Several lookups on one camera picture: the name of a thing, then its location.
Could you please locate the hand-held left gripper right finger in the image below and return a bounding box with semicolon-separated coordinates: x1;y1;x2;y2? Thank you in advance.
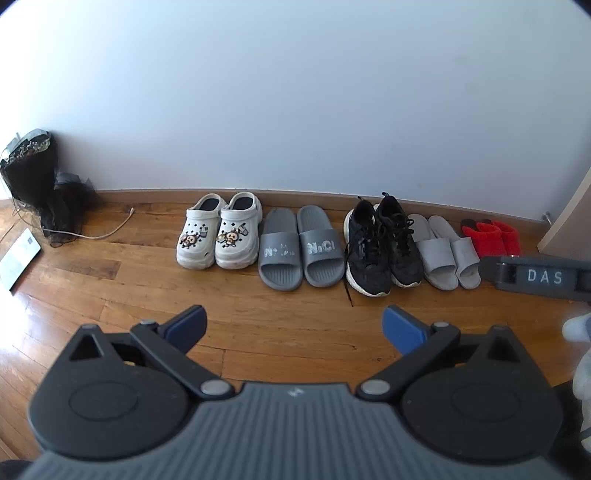
356;305;536;401

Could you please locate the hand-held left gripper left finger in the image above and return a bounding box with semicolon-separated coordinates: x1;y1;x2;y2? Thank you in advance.
58;304;236;401

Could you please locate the red fleece slipper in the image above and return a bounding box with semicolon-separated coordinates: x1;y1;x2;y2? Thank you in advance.
460;218;497;260
482;219;523;258

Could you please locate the light grey slide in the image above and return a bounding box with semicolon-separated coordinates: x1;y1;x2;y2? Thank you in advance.
428;215;482;290
406;213;461;292

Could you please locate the white clog with charms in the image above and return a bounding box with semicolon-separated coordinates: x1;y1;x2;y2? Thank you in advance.
214;191;264;271
176;192;228;270

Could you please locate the black sneaker white sole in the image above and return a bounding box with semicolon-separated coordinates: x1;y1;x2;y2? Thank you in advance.
374;193;425;289
344;196;394;308

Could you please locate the dark grey slide clear print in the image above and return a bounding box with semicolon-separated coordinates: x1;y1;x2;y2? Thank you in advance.
296;205;346;288

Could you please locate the dark grey slide worn print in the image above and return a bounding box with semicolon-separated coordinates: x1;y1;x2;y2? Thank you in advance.
257;207;304;292

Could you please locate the person's right forearm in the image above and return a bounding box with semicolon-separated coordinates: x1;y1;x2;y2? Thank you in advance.
562;311;591;455

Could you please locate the beige door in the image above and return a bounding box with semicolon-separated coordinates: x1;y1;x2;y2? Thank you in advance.
537;165;591;256

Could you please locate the wooden baseboard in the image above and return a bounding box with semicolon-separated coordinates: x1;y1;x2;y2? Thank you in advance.
95;187;555;232

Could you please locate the white bathroom scale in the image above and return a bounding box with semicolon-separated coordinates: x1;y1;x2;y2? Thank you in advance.
0;229;43;292

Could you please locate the white cable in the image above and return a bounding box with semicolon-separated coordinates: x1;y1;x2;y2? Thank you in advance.
46;206;136;241

